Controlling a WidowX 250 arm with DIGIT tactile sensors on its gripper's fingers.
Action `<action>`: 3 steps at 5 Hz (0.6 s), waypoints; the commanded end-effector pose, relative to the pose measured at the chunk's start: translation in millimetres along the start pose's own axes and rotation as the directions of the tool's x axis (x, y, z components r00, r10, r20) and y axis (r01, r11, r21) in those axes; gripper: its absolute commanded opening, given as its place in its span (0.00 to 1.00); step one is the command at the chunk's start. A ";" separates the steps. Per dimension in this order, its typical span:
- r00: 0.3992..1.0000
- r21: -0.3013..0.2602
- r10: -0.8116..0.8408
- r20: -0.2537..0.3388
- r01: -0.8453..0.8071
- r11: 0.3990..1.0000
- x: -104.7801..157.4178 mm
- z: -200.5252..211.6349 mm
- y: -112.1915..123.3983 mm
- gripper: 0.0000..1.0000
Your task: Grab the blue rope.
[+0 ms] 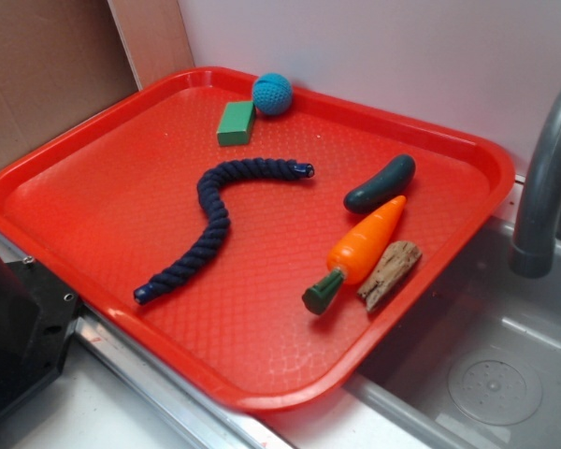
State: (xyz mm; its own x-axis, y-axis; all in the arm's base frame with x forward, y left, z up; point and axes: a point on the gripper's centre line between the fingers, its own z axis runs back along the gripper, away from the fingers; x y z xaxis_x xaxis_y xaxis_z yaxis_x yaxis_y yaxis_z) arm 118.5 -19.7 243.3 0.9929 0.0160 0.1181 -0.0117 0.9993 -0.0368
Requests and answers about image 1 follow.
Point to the red plastic tray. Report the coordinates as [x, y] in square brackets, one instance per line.
[113, 201]

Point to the brown cardboard panel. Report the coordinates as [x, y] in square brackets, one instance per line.
[61, 62]

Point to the grey toy sink basin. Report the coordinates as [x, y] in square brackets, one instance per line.
[476, 361]

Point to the brown wood piece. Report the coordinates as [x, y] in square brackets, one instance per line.
[397, 261]

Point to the green wooden block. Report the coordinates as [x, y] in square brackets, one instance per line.
[236, 123]

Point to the dark green toy cucumber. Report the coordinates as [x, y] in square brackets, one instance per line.
[389, 182]

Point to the grey toy faucet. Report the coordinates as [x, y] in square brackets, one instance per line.
[538, 219]

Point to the teal knitted ball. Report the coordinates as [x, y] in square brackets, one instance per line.
[272, 94]

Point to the orange toy carrot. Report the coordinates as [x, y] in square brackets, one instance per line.
[356, 254]

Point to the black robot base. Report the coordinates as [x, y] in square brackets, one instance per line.
[38, 313]

